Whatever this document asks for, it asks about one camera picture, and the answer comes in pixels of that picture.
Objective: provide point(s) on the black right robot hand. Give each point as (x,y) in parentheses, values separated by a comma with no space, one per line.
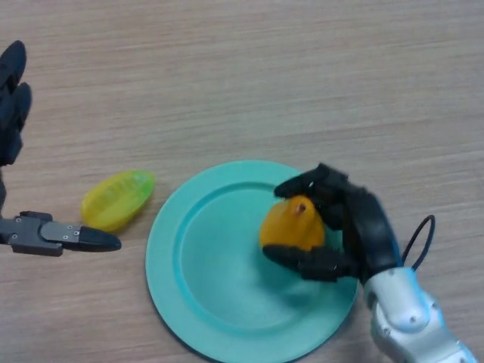
(368,234)

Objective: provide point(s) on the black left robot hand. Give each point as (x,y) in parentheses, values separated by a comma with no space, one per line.
(32,234)

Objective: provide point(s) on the yellow pear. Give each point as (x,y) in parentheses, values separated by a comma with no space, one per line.
(291,227)

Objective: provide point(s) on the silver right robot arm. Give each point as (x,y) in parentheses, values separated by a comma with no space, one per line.
(404,310)

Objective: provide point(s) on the teal round plate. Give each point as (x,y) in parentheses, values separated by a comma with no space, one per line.
(227,272)

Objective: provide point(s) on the yellow green starfruit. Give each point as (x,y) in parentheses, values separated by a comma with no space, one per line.
(115,198)

